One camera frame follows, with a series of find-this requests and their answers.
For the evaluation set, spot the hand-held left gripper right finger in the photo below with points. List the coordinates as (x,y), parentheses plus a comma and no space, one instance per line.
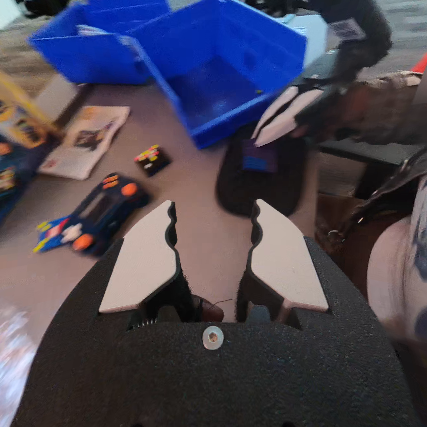
(287,267)

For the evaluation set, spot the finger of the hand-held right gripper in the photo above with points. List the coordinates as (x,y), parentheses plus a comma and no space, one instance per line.
(287,116)
(273,108)

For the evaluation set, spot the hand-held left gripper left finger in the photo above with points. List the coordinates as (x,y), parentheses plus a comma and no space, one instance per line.
(143,267)

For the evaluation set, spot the large purple brick plate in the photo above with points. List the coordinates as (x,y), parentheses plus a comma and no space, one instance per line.
(263,146)

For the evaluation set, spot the blue brick plate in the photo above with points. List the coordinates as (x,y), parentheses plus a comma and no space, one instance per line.
(255,163)

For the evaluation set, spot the person's right hand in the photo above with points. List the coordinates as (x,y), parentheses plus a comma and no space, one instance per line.
(350,110)

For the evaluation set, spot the blue plastic bin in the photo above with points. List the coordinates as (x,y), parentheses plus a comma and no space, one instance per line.
(83,60)
(216,83)

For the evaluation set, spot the blue brick game console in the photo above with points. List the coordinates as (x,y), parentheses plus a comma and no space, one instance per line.
(100,213)

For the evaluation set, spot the brown leather bag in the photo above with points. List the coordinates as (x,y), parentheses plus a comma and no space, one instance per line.
(337,213)

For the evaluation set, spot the black mouse wrist rest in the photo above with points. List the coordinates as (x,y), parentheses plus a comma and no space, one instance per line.
(260,193)

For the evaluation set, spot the black plate with coloured studs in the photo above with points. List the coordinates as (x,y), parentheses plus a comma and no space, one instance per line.
(151,161)

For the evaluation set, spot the person's printed white shirt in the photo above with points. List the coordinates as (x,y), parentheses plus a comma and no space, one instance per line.
(393,267)

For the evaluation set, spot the white instruction booklet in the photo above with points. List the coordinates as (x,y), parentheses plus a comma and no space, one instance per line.
(86,140)

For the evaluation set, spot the flat clear plastic bag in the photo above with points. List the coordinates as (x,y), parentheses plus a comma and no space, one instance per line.
(13,350)

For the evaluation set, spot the blue and yellow toy box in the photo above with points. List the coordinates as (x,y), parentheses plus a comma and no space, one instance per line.
(20,126)

